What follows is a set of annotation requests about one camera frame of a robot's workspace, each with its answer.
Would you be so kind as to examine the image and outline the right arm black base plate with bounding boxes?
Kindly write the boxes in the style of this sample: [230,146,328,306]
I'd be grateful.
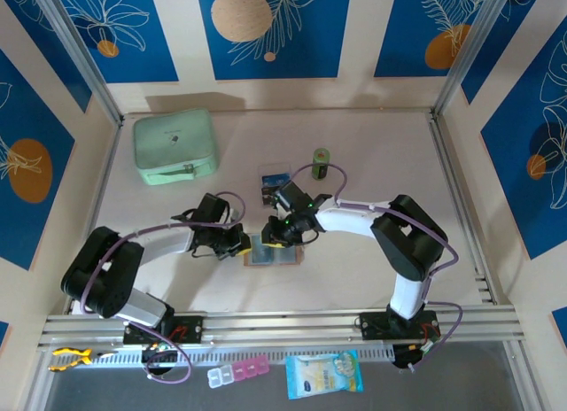
[358,311,442,342]

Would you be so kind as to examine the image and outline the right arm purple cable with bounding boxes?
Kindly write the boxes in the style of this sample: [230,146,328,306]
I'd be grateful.
[287,162,464,373]

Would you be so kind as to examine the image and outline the slotted grey cable duct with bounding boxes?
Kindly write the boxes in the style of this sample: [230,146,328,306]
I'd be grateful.
[43,343,396,370]

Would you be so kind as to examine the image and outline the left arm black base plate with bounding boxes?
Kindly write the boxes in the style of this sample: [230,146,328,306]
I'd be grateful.
[122,314,206,346]

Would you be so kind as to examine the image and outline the pink white pill organizer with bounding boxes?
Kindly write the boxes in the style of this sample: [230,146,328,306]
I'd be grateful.
[206,353,270,389]

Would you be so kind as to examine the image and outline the mint green zipper pouch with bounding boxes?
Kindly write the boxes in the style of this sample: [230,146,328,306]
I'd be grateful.
[132,108,221,187]

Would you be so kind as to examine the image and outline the green cylindrical can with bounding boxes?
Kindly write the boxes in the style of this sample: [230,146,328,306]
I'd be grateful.
[312,147,332,182]

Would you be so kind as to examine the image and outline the aluminium front rail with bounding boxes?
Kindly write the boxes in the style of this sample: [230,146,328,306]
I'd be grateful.
[37,306,531,354]

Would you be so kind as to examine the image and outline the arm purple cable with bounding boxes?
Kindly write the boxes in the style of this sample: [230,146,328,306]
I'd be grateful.
[287,162,464,373]
[82,190,247,384]

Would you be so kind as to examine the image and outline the blue credit card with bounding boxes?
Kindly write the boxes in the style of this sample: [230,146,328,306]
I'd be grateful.
[260,174,292,190]

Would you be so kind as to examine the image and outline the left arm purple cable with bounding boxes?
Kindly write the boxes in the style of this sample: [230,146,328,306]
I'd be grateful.
[82,190,247,384]

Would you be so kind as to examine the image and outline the small circuit board with wires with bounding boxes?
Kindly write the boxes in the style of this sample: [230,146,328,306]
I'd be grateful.
[409,337,443,358]
[140,341,178,363]

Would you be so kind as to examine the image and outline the blue snack packet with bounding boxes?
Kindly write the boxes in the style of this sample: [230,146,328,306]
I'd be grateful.
[284,349,365,401]

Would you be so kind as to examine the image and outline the clear acrylic card stand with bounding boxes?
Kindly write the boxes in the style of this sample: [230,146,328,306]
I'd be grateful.
[258,162,294,208]

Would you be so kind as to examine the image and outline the aluminium side rail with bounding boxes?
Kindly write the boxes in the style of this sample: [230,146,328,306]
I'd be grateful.
[427,112,504,306]
[66,116,125,315]

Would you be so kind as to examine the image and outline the aluminium corner post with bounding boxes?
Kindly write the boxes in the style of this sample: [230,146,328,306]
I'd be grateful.
[31,0,126,127]
[431,0,517,116]

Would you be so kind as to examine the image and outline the yellow handled pliers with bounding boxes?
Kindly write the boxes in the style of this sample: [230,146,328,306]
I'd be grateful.
[48,346,119,373]

